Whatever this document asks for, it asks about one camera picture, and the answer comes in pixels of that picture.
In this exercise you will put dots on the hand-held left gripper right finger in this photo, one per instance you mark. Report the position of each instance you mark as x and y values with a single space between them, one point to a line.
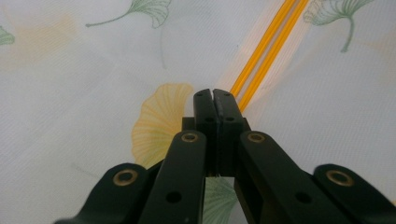
229 109

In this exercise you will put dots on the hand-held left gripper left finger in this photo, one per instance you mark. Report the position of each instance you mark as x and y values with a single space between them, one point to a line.
204 109

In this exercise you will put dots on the white ginkgo leaf print cloth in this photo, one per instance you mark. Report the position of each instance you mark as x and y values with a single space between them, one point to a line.
93 99

